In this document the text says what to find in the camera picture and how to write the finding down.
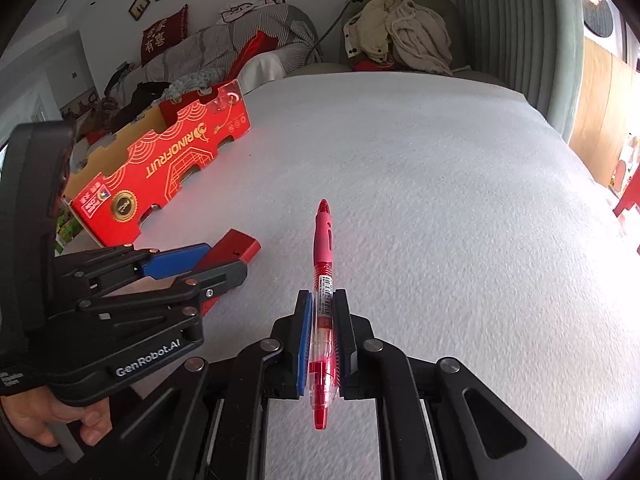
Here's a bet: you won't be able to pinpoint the red plastic chair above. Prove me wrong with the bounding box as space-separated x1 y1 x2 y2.
612 164 640 257

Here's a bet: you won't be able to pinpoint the red retractable gel pen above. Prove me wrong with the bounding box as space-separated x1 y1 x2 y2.
307 198 337 432

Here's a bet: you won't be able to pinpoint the white bag black handles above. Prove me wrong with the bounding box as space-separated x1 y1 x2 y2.
219 0 287 24

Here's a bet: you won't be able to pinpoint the round black wall decoration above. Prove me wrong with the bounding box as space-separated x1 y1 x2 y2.
582 0 615 39

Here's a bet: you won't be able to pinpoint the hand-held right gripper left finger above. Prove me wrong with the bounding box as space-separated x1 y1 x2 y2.
125 289 316 480

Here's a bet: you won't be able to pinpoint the green pleated curtain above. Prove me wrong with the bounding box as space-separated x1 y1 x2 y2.
446 0 587 142

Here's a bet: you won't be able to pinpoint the red cloth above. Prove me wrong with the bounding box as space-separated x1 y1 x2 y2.
352 57 397 72

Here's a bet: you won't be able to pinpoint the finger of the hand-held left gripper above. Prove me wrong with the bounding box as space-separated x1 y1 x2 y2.
54 241 213 292
77 261 249 322

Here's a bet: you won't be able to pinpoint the plain red cushion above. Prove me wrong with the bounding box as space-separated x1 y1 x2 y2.
234 29 279 79

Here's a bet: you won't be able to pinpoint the wooden board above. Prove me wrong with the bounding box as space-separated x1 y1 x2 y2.
568 37 640 174

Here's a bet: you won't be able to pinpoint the red cardboard box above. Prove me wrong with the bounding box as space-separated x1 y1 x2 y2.
64 78 250 249

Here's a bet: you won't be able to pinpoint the red rectangular block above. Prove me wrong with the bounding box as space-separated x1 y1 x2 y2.
192 228 262 317

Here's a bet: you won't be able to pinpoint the light blue crumpled cloth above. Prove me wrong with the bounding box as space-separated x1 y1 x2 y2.
161 68 227 104

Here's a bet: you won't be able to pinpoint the person's left hand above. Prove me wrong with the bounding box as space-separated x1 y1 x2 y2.
0 386 112 450

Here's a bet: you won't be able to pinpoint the pile of beige clothes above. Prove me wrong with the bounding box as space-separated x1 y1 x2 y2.
342 0 454 77

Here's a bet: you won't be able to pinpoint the grey striped covered sofa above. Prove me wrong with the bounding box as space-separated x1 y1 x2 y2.
99 2 322 127

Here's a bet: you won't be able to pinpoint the black clothes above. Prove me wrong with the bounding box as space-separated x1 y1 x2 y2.
102 62 172 112

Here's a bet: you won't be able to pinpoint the red printed cushion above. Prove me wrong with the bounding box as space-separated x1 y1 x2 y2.
141 3 190 66

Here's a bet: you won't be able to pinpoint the green armchair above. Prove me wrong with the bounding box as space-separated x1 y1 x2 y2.
284 0 507 87

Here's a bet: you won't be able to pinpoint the grey cable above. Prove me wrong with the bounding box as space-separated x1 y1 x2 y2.
312 0 364 62

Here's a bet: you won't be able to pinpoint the pile of colourful snack packets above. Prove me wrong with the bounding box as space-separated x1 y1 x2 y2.
52 194 84 252

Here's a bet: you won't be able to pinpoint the beige toy horse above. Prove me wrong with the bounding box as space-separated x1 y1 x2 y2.
609 134 640 192

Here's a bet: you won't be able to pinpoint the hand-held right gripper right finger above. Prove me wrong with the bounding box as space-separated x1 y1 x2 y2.
334 288 584 480

